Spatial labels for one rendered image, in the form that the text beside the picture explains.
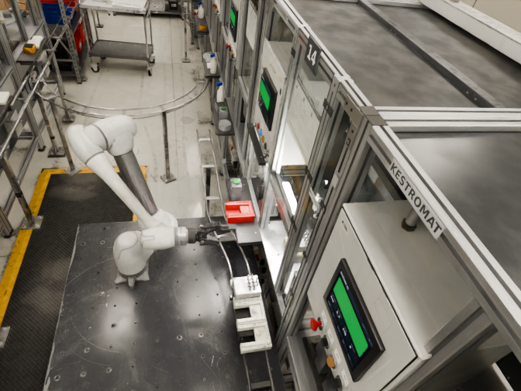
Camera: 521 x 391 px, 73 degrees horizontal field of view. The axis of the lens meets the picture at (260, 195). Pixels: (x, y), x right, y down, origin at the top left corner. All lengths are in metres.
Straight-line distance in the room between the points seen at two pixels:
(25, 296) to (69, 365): 1.19
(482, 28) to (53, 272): 3.02
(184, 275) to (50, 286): 1.24
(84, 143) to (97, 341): 0.95
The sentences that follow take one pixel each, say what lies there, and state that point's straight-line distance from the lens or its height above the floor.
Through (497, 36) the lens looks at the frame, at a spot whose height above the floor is 2.07.
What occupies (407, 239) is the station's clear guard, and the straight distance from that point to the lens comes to 0.82.
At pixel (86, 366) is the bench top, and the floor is 0.68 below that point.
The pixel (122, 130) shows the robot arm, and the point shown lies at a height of 1.43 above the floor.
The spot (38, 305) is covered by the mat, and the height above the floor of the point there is 0.01.
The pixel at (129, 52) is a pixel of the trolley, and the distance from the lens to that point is 5.67.
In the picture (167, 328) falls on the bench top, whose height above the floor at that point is 0.68.
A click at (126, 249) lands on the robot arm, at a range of 1.94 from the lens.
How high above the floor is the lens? 2.44
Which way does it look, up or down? 43 degrees down
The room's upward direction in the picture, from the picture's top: 10 degrees clockwise
